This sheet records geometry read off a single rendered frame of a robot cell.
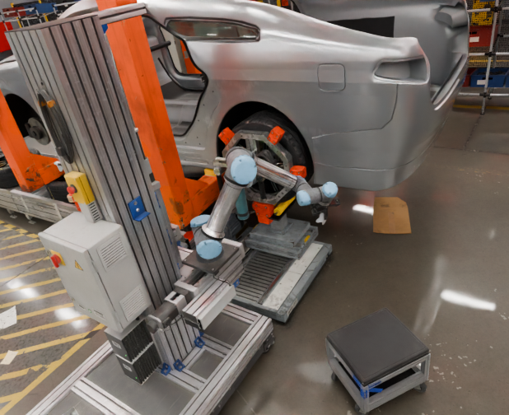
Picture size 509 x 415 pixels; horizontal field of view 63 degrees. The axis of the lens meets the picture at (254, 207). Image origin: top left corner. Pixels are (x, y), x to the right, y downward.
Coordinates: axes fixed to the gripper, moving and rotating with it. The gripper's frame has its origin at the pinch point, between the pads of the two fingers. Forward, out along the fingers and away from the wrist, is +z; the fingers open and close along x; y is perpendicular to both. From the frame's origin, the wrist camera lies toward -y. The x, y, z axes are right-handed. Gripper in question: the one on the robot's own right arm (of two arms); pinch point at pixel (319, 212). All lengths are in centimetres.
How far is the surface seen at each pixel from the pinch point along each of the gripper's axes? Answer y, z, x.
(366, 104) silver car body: -44, -21, -46
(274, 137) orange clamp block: 2, 19, -61
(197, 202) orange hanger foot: 58, 77, -55
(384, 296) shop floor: -43, 67, 54
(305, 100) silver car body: -19, -4, -69
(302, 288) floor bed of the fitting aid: 6, 78, 29
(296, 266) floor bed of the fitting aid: 1, 93, 10
